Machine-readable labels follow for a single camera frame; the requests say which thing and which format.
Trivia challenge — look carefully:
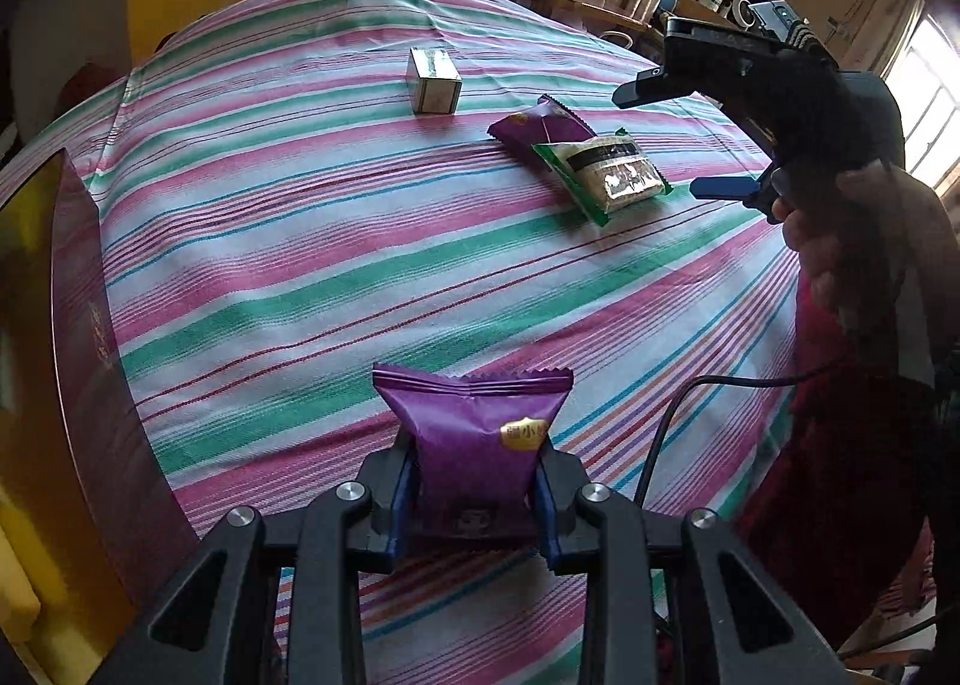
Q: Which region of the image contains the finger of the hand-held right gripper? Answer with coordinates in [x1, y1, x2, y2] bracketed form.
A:
[611, 65, 680, 108]
[690, 163, 788, 225]

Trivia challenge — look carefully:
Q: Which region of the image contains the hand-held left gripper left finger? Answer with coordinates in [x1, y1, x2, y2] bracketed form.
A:
[97, 426, 421, 685]

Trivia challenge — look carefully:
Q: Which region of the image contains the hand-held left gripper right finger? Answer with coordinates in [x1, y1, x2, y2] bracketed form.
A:
[529, 433, 852, 685]

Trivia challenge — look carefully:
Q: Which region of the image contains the purple snack packet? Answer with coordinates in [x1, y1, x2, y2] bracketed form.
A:
[373, 364, 575, 551]
[489, 95, 593, 164]

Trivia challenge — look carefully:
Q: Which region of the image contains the green white snack packet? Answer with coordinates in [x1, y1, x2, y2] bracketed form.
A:
[532, 128, 672, 228]

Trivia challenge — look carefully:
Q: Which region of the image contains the gold gift box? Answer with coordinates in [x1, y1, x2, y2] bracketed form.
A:
[0, 148, 196, 685]

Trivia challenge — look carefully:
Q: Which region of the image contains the person's right hand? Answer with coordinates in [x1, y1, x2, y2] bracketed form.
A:
[772, 160, 960, 356]

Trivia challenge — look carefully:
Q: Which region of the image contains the small silver carton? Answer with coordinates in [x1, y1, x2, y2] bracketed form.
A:
[406, 46, 462, 114]

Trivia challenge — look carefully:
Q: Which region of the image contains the red clothing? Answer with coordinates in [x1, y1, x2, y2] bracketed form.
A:
[731, 265, 960, 656]

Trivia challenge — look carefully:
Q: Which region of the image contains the striped tablecloth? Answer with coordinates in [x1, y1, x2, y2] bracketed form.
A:
[0, 0, 818, 685]

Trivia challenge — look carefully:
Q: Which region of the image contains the grey chair back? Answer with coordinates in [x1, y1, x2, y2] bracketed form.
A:
[11, 0, 143, 108]

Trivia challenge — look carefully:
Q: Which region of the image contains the black cable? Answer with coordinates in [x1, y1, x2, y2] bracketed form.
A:
[636, 355, 863, 506]

